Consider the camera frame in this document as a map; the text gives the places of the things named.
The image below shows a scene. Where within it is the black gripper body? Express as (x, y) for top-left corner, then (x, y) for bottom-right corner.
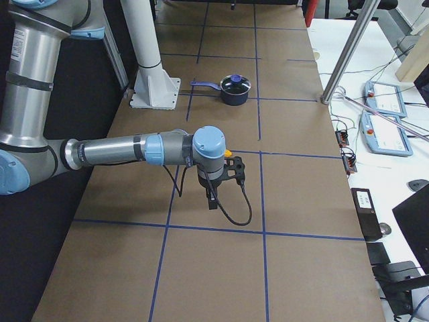
(197, 167), (223, 193)

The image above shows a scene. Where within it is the glass pot lid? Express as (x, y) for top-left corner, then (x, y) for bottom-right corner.
(220, 74), (251, 95)

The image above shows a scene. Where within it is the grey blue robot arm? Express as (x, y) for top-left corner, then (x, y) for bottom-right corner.
(1, 1), (223, 196)

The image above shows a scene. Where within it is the dark blue saucepan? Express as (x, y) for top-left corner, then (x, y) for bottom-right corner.
(190, 74), (251, 106)

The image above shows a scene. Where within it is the black power box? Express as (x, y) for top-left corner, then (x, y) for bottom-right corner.
(351, 188), (382, 242)

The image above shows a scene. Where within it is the near blue teach pendant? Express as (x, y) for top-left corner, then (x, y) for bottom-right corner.
(359, 111), (413, 157)

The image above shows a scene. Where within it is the blue teach pendant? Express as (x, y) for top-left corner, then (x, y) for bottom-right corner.
(363, 80), (408, 118)
(359, 111), (413, 157)

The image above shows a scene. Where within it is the black monitor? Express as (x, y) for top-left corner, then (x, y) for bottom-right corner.
(393, 189), (428, 274)

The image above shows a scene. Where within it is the far blue teach pendant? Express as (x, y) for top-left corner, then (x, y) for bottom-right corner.
(363, 80), (408, 118)

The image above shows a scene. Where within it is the black computer mouse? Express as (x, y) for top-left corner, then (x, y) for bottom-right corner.
(407, 179), (428, 192)

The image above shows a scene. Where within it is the metal rod green tip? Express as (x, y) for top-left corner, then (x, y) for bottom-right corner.
(338, 93), (429, 144)

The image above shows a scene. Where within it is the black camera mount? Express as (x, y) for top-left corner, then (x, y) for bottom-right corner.
(221, 156), (245, 186)

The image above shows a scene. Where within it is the aluminium frame post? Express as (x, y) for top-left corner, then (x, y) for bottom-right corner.
(320, 0), (381, 105)

